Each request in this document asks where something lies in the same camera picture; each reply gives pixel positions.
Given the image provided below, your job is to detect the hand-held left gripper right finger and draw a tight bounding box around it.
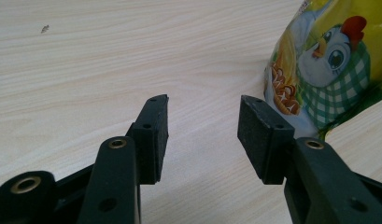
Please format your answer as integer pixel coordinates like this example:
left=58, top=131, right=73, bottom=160
left=237, top=94, right=295, bottom=185

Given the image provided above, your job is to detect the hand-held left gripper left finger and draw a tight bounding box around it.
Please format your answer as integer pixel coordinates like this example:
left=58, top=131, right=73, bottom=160
left=126, top=93, right=170, bottom=185

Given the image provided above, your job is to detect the yellow spout pouch green cap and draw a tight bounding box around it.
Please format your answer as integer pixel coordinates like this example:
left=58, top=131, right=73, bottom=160
left=262, top=0, right=382, bottom=141

